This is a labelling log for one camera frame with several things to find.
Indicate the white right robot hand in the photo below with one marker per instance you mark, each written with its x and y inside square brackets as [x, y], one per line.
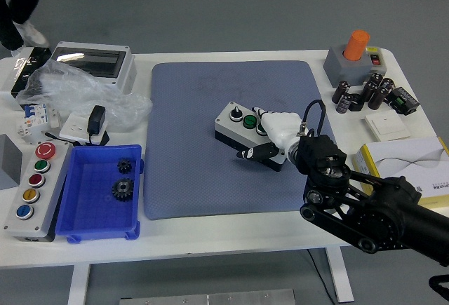
[282, 126]

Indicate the grey four-button control box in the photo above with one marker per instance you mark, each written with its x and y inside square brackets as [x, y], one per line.
[233, 122]

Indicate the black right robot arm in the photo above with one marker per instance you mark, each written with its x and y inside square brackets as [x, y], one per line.
[386, 210]

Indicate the grey five-button control box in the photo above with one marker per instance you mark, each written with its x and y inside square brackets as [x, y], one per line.
[35, 193]

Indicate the black cylindrical capacitor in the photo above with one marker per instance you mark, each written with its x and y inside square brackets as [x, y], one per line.
[375, 79]
[378, 98]
[368, 91]
[341, 91]
[344, 104]
[387, 83]

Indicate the short black plastic part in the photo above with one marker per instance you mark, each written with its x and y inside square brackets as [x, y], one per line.
[358, 104]

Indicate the grey block base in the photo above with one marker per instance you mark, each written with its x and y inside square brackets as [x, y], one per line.
[338, 68]

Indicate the grey-blue padded mat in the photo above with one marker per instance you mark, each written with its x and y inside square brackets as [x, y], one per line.
[196, 164]

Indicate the orange cylinder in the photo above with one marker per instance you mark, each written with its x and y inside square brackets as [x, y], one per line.
[356, 45]

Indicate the black module green terminals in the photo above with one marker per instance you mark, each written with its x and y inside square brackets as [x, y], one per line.
[403, 100]

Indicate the yellow white carton box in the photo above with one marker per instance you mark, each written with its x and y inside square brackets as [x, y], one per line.
[403, 157]

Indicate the white table leg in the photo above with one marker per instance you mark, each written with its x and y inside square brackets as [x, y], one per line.
[79, 284]
[340, 277]

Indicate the small black gear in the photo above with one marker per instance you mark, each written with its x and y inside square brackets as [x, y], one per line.
[123, 165]

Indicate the large black gear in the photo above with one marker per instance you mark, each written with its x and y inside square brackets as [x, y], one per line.
[123, 189]

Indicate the black power adapter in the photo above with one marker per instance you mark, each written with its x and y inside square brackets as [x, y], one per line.
[96, 119]

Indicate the grey metal floor plate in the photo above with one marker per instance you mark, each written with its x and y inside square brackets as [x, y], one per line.
[210, 298]

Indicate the clear plastic bag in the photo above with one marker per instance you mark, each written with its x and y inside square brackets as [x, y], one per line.
[87, 91]

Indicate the grey distribution box clear lid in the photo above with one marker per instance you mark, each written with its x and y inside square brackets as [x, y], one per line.
[91, 61]

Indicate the blue plastic bin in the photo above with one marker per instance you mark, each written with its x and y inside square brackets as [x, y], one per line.
[91, 214]

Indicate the white blue circuit breaker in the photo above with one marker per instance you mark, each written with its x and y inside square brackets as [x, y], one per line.
[33, 119]

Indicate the white box glossy black lid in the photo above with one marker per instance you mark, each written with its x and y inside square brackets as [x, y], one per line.
[24, 66]

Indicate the grey metal block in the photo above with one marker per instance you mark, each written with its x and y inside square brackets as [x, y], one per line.
[8, 164]

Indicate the white wall switch panel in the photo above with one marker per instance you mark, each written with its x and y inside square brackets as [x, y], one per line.
[387, 126]

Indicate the small yellow red-button switch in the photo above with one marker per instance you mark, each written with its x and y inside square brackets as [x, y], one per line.
[374, 57]

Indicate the white wall socket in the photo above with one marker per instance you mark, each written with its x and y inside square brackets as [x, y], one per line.
[73, 126]

